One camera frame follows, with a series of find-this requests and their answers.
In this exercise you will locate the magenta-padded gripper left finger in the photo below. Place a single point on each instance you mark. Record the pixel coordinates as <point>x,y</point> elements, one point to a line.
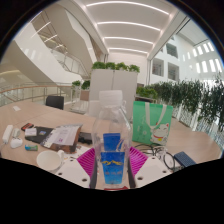
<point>74,170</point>

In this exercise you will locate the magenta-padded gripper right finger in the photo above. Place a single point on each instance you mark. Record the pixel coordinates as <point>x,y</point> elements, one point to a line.
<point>151,169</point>

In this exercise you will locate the clear blue-labelled water bottle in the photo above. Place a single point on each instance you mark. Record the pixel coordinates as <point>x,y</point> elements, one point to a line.
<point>111,143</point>

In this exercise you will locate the black wallet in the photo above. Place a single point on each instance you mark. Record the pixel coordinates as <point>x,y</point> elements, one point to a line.
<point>85,137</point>

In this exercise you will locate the flat round red coaster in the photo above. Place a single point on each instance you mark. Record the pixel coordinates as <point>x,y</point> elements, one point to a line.
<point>116,188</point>

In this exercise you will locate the black notebook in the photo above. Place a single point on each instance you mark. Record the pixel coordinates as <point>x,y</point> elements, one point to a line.
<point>45,134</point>

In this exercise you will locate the green cat-print tote bag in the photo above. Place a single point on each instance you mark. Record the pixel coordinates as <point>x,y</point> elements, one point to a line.
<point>150,121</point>

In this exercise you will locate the small green-blue pack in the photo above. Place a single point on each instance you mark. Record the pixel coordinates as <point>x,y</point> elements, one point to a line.
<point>31,147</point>

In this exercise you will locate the white computer mouse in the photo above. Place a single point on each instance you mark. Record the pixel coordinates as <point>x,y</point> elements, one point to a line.
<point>16,143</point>

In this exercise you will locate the small red-black case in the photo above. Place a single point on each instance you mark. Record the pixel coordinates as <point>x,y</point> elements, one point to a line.
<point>27,126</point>

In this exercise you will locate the black chair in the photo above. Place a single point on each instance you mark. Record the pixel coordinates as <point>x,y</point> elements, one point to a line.
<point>55,102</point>

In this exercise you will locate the white power strip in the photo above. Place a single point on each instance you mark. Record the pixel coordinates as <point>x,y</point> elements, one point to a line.
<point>7,133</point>

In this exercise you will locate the row of green hedge plants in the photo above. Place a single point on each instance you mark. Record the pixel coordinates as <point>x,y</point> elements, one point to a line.
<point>186,96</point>

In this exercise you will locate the small brown planter with plants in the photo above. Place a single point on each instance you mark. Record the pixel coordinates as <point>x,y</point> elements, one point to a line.
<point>81,90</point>

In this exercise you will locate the white planter cabinet with plants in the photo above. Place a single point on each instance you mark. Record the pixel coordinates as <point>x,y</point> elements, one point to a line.
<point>113,83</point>

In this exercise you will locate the ceiling strip lights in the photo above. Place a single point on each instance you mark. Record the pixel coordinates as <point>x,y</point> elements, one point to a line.
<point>131,25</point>

